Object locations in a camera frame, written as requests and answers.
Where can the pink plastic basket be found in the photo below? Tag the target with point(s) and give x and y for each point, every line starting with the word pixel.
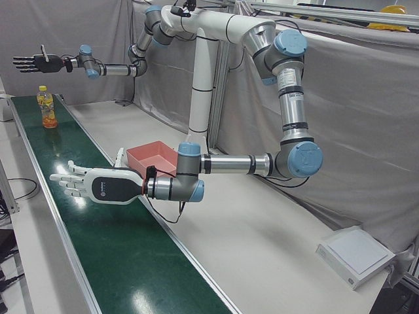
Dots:
pixel 150 160

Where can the yellow orange drink bottle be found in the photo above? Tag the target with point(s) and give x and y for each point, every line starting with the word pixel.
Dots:
pixel 48 112

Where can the aluminium profile post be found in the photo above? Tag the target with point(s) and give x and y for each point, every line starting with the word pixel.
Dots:
pixel 10 196

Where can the green belt conveyor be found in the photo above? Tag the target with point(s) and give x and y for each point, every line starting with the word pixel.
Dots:
pixel 114 245

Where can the white flat box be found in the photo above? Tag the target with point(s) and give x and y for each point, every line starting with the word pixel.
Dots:
pixel 357 255

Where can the grey fabric curtain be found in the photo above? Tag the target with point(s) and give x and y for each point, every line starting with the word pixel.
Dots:
pixel 360 147
pixel 82 26

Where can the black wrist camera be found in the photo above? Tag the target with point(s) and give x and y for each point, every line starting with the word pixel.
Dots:
pixel 150 173
pixel 68 65

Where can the black torso-mounted camera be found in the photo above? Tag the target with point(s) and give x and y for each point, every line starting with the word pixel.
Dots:
pixel 179 10

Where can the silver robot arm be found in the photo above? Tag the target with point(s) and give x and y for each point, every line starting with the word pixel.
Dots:
pixel 291 108
pixel 114 70

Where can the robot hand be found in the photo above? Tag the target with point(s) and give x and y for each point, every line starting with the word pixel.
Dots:
pixel 109 188
pixel 49 63

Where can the white conveyor control box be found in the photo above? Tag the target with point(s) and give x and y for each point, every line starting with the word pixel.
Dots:
pixel 5 109

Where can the white robot torso column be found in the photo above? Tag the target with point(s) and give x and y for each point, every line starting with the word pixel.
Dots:
pixel 201 98

